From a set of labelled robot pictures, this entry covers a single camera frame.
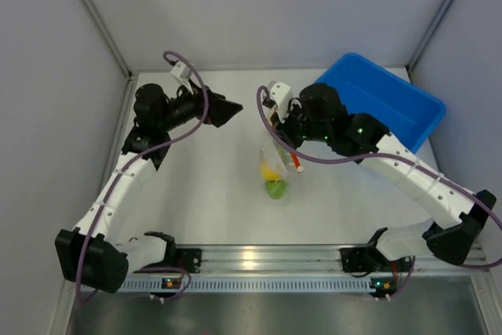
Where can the green fake lime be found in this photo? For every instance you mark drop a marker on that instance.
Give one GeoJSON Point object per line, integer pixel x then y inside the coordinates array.
{"type": "Point", "coordinates": [276, 189]}

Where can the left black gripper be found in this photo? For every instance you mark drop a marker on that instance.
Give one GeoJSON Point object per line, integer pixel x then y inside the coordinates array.
{"type": "Point", "coordinates": [220, 110]}

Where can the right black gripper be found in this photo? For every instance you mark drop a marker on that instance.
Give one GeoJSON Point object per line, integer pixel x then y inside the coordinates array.
{"type": "Point", "coordinates": [283, 129]}

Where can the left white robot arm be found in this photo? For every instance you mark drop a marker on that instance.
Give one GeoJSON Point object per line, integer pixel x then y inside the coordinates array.
{"type": "Point", "coordinates": [91, 253]}

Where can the clear zip top bag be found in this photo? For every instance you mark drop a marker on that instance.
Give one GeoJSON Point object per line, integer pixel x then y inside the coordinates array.
{"type": "Point", "coordinates": [279, 159]}

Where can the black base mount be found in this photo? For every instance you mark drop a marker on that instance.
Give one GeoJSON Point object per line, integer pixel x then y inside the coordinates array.
{"type": "Point", "coordinates": [188, 259]}
{"type": "Point", "coordinates": [356, 261]}

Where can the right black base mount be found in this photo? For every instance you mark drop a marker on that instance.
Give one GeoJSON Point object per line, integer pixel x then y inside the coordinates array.
{"type": "Point", "coordinates": [356, 261]}

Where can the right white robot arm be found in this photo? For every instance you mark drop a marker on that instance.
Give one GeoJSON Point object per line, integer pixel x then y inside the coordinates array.
{"type": "Point", "coordinates": [457, 215]}

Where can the slotted cable duct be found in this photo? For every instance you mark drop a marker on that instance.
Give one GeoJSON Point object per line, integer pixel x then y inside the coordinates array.
{"type": "Point", "coordinates": [202, 284]}

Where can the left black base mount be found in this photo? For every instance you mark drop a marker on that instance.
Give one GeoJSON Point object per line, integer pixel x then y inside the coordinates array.
{"type": "Point", "coordinates": [188, 259]}

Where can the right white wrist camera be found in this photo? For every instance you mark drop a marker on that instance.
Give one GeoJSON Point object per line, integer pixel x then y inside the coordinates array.
{"type": "Point", "coordinates": [280, 94]}

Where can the aluminium mounting rail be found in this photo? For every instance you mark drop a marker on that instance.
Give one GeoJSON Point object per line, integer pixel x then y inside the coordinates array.
{"type": "Point", "coordinates": [243, 260]}

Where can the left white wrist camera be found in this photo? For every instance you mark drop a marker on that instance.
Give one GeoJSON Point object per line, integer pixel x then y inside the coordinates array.
{"type": "Point", "coordinates": [181, 73]}

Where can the blue plastic bin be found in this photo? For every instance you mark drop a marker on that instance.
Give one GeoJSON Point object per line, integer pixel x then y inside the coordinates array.
{"type": "Point", "coordinates": [409, 112]}

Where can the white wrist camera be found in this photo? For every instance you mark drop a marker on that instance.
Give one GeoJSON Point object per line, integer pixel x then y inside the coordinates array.
{"type": "Point", "coordinates": [280, 94]}
{"type": "Point", "coordinates": [181, 73]}

